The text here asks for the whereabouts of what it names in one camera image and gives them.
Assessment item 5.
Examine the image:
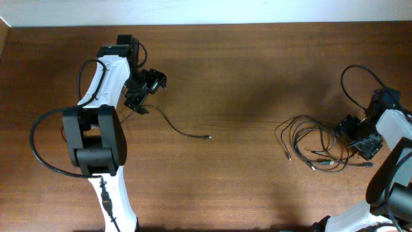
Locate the long black usb cable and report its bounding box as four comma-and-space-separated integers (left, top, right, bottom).
120, 103, 212, 140

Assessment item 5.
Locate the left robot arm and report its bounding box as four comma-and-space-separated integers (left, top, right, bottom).
62, 35, 167, 231

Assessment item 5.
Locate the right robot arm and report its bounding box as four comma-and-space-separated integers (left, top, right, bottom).
310, 88, 411, 231

